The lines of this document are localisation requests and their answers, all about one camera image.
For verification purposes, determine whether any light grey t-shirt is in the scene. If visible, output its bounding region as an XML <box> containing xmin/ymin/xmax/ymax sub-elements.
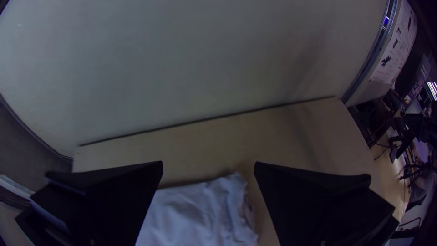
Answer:
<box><xmin>135</xmin><ymin>172</ymin><xmax>259</xmax><ymax>246</ymax></box>

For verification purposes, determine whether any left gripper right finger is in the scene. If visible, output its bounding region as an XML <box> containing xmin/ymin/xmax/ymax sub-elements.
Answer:
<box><xmin>254</xmin><ymin>161</ymin><xmax>400</xmax><ymax>246</ymax></box>

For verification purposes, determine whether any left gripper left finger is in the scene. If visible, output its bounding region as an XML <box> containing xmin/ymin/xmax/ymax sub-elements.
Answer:
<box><xmin>15</xmin><ymin>160</ymin><xmax>164</xmax><ymax>246</ymax></box>

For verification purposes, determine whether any white printed wall poster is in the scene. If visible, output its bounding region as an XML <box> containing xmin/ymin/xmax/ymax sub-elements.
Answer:
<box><xmin>368</xmin><ymin>0</ymin><xmax>418</xmax><ymax>84</ymax></box>

